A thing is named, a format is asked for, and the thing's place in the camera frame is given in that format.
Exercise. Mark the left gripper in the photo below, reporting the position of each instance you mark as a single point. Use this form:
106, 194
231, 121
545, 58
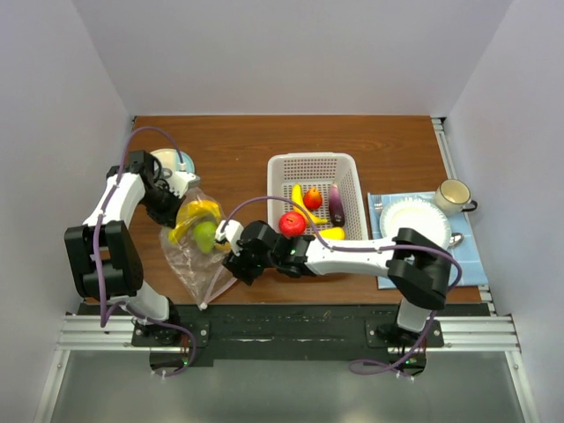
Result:
168, 217

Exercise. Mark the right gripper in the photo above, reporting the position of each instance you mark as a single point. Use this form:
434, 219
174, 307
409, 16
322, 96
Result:
236, 264

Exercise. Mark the yellow fake banana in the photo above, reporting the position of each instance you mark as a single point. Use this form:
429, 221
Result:
190, 213
310, 217

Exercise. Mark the red fake apple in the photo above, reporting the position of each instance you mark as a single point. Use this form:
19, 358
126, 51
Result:
292, 224

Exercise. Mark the green fake pear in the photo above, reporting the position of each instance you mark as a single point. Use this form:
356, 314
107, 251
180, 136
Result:
203, 235

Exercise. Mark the clear zip top bag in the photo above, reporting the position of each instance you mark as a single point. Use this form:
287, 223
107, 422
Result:
204, 276

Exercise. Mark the red orange fake peach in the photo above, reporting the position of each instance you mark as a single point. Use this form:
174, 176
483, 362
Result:
313, 199

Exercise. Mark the yellow fake lemon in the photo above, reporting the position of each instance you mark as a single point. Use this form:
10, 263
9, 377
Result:
335, 233

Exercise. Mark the purple fake eggplant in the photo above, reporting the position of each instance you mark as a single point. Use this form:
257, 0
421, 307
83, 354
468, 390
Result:
336, 208

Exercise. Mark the orange fake bell pepper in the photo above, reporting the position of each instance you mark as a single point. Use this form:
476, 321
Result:
222, 246

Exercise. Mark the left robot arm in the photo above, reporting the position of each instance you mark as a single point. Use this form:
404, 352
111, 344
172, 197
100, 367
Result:
104, 261

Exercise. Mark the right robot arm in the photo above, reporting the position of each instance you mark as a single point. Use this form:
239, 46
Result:
417, 267

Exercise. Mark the cream and blue plate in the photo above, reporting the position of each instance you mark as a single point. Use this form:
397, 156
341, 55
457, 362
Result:
170, 162

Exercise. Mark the white plastic basket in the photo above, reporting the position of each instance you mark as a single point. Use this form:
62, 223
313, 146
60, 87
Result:
327, 182

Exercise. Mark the metal fork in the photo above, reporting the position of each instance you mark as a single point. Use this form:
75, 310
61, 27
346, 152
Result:
378, 205

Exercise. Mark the white paper plate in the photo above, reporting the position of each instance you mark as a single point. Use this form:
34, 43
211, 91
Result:
419, 215

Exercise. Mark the metal spoon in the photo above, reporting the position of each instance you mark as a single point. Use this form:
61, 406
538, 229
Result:
455, 240

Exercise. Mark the cream enamel mug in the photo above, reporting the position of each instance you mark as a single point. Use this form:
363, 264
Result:
453, 197

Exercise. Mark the blue checked cloth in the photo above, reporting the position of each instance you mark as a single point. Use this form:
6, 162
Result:
465, 253

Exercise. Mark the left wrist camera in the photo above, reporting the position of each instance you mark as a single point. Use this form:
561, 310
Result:
180, 182

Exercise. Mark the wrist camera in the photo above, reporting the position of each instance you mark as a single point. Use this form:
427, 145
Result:
230, 230
180, 182

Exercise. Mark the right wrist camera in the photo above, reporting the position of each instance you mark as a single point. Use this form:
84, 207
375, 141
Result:
230, 230

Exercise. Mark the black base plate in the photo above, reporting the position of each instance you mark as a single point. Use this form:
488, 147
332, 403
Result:
364, 336

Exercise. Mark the aluminium frame rail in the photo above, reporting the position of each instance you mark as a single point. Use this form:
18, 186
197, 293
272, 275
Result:
477, 376

